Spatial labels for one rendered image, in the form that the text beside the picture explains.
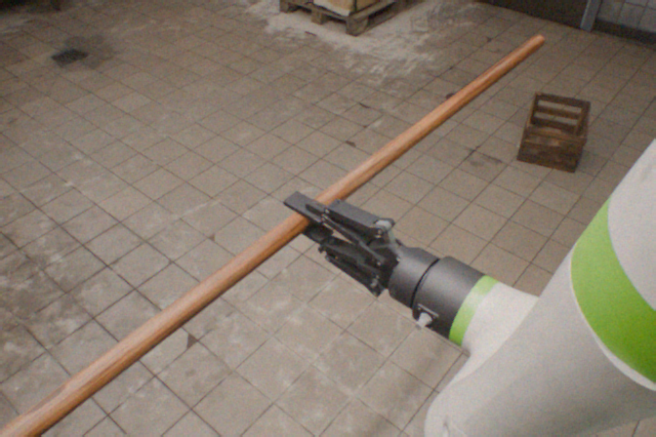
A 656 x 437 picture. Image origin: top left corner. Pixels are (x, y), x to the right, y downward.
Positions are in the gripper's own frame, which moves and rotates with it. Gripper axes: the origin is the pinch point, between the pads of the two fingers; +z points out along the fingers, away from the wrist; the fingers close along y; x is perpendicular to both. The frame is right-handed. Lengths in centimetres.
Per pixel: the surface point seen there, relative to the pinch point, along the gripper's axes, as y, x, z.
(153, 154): 118, 81, 189
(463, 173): 119, 175, 51
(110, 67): 117, 125, 297
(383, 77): 118, 234, 144
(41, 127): 117, 55, 263
